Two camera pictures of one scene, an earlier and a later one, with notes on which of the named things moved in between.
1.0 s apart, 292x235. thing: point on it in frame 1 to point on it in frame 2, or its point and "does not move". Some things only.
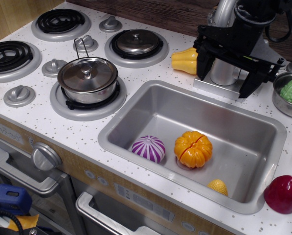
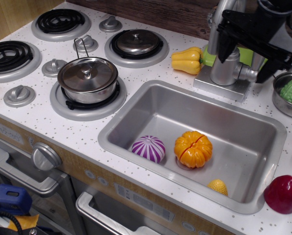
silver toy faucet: [226, 79] does not move
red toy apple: [283, 194] does not move
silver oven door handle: [0, 166] does not move
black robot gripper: [235, 45] to [257, 32]
